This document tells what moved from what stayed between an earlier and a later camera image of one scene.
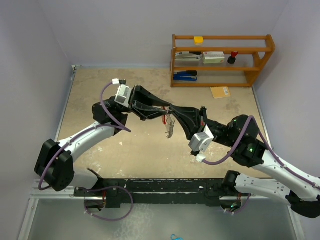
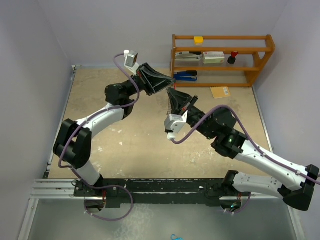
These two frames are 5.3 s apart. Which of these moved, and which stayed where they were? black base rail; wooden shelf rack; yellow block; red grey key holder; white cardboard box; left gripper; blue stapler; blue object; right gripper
Moved: right gripper; left gripper; red grey key holder
Stayed: white cardboard box; blue object; yellow block; wooden shelf rack; black base rail; blue stapler
